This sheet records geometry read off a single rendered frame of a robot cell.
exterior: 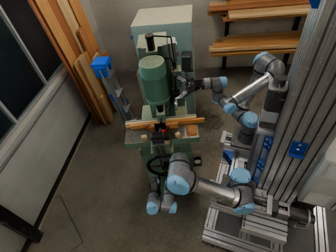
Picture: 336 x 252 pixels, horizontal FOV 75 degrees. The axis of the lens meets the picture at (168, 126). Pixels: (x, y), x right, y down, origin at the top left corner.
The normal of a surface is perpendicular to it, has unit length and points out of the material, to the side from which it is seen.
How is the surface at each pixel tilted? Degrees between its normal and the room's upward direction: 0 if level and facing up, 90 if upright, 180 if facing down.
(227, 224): 0
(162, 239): 0
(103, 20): 90
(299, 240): 0
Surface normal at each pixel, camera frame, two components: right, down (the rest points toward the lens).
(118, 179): -0.11, -0.69
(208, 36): -0.10, 0.73
